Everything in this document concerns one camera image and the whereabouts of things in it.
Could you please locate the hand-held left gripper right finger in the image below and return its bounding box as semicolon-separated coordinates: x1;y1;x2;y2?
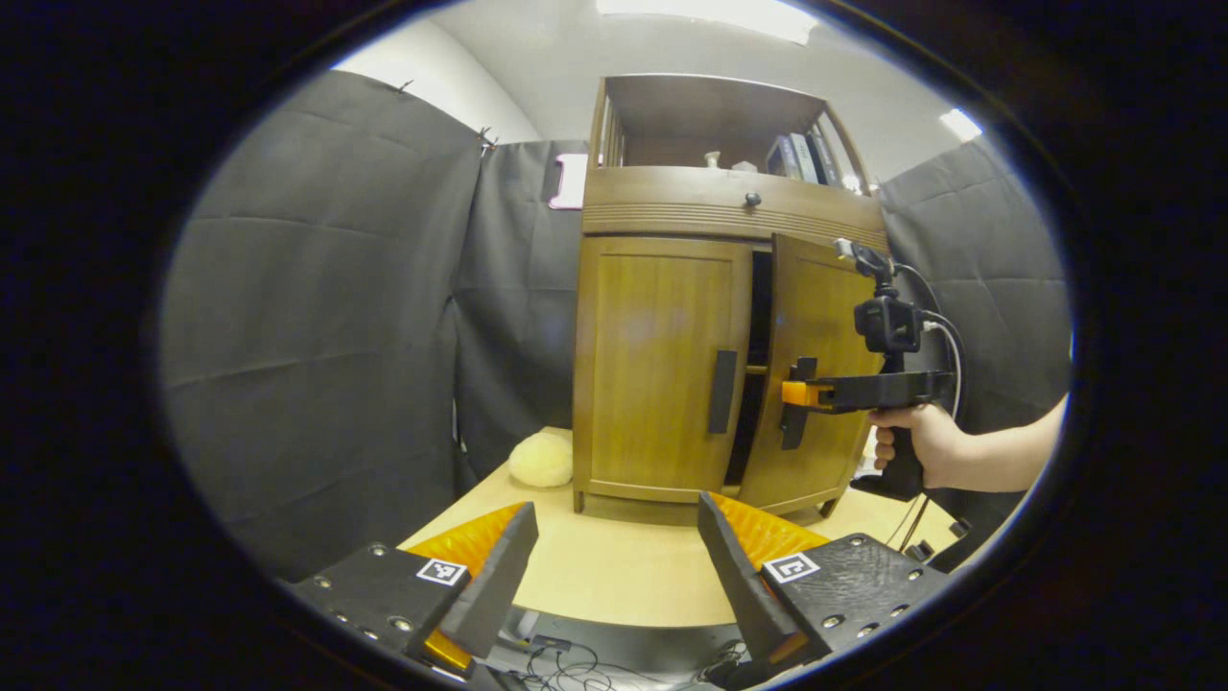
697;491;951;673

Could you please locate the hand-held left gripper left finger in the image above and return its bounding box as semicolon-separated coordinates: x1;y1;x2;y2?
288;501;540;673

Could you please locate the black door handle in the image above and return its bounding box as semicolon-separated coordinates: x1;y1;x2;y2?
779;357;818;451
708;349;739;435

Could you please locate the wooden shoe cabinet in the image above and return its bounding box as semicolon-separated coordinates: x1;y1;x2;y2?
573;75;893;524

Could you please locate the pale yellow fluffy ball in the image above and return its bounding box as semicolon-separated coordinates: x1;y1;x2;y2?
508;430;575;488

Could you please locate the black backdrop cloth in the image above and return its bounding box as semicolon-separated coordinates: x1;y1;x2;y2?
158;69;1074;582

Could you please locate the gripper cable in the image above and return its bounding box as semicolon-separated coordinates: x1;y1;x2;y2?
883;261;970;562

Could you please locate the black cable bundle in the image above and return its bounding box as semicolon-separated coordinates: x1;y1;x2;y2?
499;614;759;691

